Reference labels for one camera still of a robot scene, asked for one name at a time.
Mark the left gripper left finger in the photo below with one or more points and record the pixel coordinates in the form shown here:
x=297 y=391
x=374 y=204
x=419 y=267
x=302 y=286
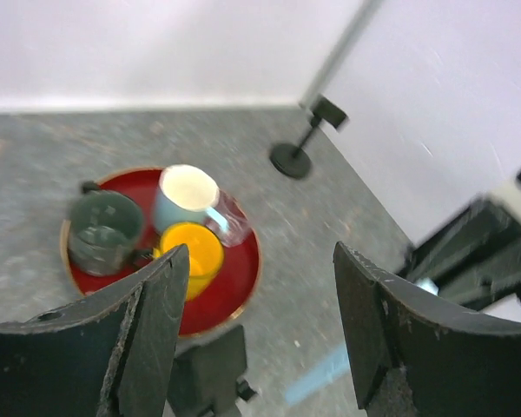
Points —
x=108 y=354

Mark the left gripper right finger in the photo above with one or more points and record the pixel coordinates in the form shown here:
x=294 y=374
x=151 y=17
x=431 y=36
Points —
x=412 y=353

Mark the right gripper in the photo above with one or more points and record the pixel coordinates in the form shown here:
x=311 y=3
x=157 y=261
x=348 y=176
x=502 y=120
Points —
x=474 y=260

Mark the black round-base phone stand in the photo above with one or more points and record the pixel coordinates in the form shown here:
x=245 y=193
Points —
x=291 y=159

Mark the black folding phone stand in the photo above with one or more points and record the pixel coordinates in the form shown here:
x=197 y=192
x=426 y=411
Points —
x=209 y=379

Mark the dark green mug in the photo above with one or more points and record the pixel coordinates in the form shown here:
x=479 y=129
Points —
x=106 y=227

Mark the yellow mug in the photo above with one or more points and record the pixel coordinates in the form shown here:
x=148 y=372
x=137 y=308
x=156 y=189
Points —
x=206 y=253

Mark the light blue mug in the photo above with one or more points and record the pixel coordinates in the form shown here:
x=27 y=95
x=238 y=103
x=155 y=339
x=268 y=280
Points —
x=186 y=193

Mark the clear glass cup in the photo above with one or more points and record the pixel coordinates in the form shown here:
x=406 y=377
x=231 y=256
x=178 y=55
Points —
x=239 y=227

